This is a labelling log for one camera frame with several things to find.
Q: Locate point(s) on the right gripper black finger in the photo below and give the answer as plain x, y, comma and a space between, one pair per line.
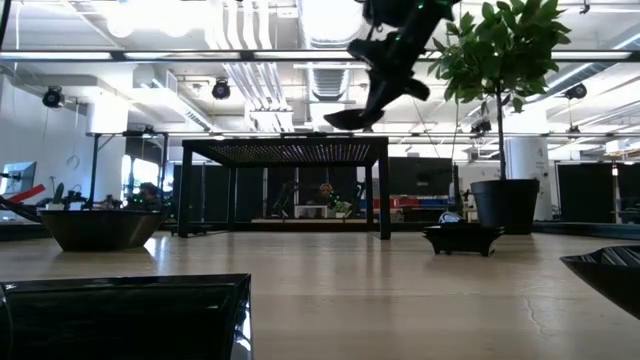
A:
382, 92

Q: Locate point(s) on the black wavy square plate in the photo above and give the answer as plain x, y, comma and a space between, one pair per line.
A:
352, 120
100, 232

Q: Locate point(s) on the black leaf-shaped plate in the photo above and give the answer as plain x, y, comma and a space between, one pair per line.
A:
605, 282

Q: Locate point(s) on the black screen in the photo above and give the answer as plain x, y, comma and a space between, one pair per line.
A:
425, 175

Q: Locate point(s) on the black perforated metal stand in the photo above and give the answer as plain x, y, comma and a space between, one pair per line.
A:
295, 152

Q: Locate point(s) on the person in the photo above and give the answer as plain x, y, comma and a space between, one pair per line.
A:
148, 195
326, 192

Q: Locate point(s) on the black ceiling spotlight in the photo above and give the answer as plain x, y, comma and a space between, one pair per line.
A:
52, 97
576, 91
221, 89

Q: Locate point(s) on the white round column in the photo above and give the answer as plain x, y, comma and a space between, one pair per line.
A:
530, 160

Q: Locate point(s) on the green plant in black pot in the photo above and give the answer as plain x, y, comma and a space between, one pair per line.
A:
505, 205

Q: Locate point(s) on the black partition panel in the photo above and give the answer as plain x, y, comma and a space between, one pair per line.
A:
585, 192
215, 195

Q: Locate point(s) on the red slanted bar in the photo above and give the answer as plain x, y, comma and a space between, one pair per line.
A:
27, 193

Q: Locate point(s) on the grey desk monitor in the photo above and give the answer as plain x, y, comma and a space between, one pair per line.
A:
20, 175

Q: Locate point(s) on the silver ventilation duct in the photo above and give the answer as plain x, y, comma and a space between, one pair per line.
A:
327, 85

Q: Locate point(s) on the black background rig frame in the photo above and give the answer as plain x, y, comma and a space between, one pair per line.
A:
590, 135

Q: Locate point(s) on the black metal rig frame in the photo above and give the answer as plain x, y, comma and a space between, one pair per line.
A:
575, 230

